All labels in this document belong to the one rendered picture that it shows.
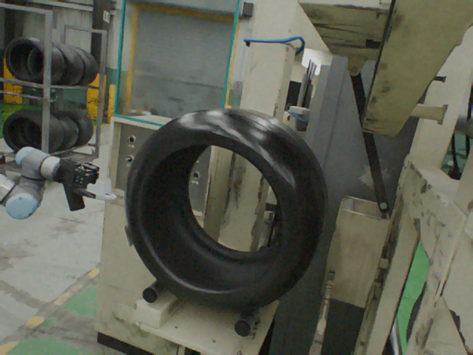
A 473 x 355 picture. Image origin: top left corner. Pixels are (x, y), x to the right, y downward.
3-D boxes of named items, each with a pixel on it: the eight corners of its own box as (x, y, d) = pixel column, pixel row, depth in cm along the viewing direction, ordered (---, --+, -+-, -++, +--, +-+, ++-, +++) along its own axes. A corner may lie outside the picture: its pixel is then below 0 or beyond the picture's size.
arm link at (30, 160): (30, 168, 130) (35, 144, 128) (56, 179, 127) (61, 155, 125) (10, 169, 122) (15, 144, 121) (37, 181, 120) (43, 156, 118)
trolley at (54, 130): (57, 162, 552) (62, 23, 504) (99, 170, 548) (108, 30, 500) (-10, 184, 424) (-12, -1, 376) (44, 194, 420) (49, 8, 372)
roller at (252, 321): (263, 271, 131) (273, 265, 130) (270, 282, 131) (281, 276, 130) (230, 325, 99) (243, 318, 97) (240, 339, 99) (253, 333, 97)
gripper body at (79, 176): (86, 171, 113) (54, 158, 116) (81, 197, 116) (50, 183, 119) (102, 168, 121) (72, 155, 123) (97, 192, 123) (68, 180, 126)
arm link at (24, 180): (9, 211, 119) (16, 178, 116) (17, 199, 129) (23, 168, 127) (37, 215, 122) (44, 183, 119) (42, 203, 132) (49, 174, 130)
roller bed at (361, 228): (324, 270, 140) (342, 194, 132) (365, 282, 136) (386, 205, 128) (318, 295, 121) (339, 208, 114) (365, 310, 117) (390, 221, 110)
